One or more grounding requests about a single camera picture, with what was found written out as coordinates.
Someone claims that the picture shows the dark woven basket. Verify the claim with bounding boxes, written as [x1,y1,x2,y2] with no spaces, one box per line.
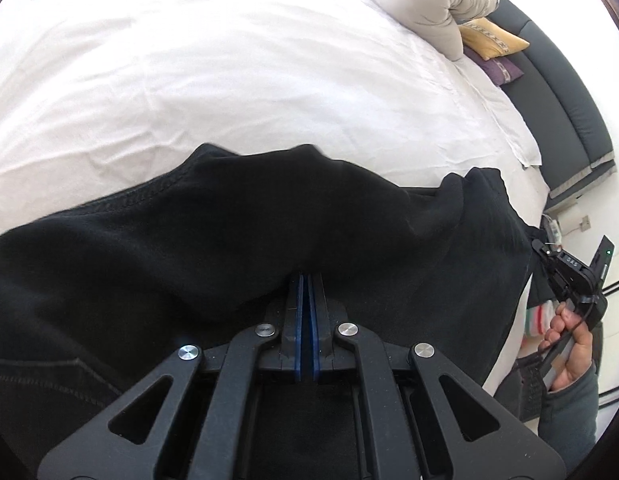
[514,355,546,421]

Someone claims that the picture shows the purple patterned pillow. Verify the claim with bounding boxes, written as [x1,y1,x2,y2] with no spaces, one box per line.
[463,47,525,87]

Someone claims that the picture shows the grey padded headboard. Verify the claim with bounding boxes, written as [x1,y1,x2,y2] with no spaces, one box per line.
[489,0,617,211]

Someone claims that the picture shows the black pants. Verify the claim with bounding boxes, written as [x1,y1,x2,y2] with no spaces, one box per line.
[0,142,553,480]

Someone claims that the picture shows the person's right forearm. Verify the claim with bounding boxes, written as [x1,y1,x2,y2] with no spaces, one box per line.
[537,360,603,476]

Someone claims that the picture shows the person's right hand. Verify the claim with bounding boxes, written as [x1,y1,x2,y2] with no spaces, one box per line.
[538,305,597,392]

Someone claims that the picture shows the yellow patterned pillow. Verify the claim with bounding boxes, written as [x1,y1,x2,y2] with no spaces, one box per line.
[459,17,530,58]

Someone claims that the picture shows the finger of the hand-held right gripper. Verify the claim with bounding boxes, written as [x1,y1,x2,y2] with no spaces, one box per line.
[532,239,560,262]

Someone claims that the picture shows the striped cloth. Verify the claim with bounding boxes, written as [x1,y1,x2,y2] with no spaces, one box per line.
[522,300,557,346]

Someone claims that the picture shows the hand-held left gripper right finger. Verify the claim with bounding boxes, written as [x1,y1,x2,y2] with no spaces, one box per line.
[309,271,567,480]

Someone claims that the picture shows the white power adapter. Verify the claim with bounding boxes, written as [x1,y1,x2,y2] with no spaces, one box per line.
[542,215,563,244]

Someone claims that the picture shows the bed with white sheet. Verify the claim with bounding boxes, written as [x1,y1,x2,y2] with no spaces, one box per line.
[0,0,553,401]

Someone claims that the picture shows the rolled white duvet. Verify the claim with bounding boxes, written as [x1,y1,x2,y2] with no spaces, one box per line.
[342,0,500,61]

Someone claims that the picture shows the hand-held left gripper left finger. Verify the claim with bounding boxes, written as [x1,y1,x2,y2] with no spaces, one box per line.
[37,271,306,480]

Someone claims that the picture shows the white folded sheet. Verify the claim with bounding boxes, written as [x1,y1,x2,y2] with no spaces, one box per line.
[454,55,543,168]

